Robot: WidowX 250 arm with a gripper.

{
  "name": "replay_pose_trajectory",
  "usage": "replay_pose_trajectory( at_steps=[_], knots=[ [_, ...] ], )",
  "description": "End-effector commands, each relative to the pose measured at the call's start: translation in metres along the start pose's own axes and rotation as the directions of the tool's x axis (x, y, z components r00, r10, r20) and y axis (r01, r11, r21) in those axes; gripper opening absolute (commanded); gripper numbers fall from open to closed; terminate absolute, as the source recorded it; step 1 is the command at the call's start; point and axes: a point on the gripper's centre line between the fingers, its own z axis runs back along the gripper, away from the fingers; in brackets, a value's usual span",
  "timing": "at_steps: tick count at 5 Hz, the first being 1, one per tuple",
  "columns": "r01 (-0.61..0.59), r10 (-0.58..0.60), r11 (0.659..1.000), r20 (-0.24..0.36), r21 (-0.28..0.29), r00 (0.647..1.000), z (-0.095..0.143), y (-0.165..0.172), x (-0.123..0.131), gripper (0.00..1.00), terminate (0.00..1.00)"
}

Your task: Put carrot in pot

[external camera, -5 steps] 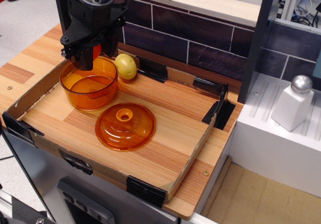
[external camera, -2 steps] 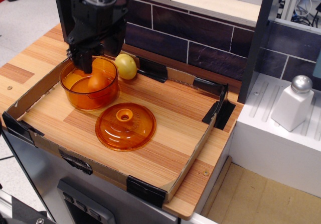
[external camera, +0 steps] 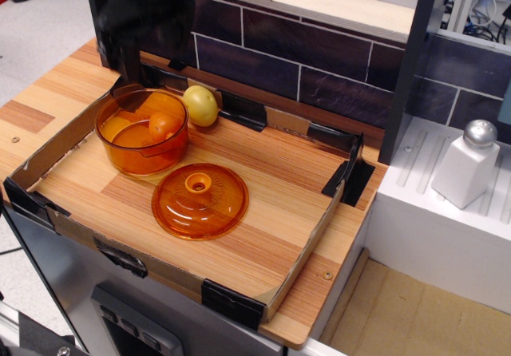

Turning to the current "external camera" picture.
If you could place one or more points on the dark grey shelf post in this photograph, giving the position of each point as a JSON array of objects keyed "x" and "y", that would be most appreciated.
[{"x": 399, "y": 118}]

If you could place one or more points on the orange plastic toy carrot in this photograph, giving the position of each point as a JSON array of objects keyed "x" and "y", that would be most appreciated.
[{"x": 162, "y": 126}]

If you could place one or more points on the yellow toy potato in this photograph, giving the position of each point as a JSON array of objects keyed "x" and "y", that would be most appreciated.
[{"x": 201, "y": 105}]

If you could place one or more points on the grey toy oven front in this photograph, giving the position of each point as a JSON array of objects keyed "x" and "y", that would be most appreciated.
[{"x": 114, "y": 310}]

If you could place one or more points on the orange transparent pot lid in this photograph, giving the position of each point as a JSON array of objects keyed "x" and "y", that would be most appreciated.
[{"x": 200, "y": 201}]

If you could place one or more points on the white toy sink counter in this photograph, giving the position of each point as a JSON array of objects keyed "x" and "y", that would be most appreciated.
[{"x": 416, "y": 231}]

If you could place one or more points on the white salt shaker silver cap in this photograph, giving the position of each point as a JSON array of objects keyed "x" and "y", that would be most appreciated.
[{"x": 465, "y": 170}]

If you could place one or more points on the cardboard fence with black tape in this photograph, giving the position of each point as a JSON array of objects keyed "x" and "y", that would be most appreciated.
[{"x": 307, "y": 191}]

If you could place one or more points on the orange transparent plastic pot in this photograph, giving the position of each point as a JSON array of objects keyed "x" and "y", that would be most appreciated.
[{"x": 122, "y": 124}]

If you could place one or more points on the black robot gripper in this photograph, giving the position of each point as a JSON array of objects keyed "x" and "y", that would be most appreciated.
[{"x": 122, "y": 26}]

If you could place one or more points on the light wooden shelf board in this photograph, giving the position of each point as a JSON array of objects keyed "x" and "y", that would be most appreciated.
[{"x": 371, "y": 17}]

